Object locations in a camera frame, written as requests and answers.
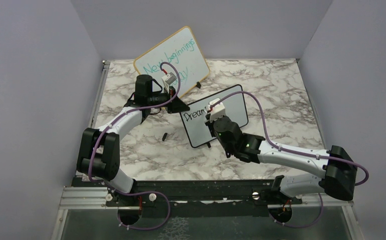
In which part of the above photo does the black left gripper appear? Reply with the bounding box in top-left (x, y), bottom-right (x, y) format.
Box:
top-left (148, 86), bottom-right (190, 114)

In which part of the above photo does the black framed whiteboard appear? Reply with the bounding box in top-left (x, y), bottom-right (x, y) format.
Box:
top-left (180, 84), bottom-right (249, 148)

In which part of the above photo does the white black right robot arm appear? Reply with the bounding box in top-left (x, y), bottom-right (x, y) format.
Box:
top-left (205, 116), bottom-right (357, 204)

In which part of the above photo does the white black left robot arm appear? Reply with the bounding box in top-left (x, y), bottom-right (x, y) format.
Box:
top-left (77, 72), bottom-right (189, 206)

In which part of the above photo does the yellow framed whiteboard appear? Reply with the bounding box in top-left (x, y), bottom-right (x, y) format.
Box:
top-left (133, 26), bottom-right (210, 97)

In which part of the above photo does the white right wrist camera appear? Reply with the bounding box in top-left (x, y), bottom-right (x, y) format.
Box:
top-left (205, 98), bottom-right (226, 123)

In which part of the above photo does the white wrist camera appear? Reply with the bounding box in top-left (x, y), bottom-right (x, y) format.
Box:
top-left (205, 98), bottom-right (226, 123)
top-left (161, 72), bottom-right (177, 93)

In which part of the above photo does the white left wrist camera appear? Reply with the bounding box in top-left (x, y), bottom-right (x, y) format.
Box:
top-left (161, 72), bottom-right (177, 93)

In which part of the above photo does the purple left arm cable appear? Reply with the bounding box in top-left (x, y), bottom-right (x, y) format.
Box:
top-left (88, 61), bottom-right (181, 232)

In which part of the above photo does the aluminium side rail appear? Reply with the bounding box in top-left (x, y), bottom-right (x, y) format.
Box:
top-left (86, 60), bottom-right (111, 130)

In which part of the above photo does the black aluminium front base frame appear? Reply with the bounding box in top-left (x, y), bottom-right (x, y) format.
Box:
top-left (59, 177), bottom-right (353, 221)

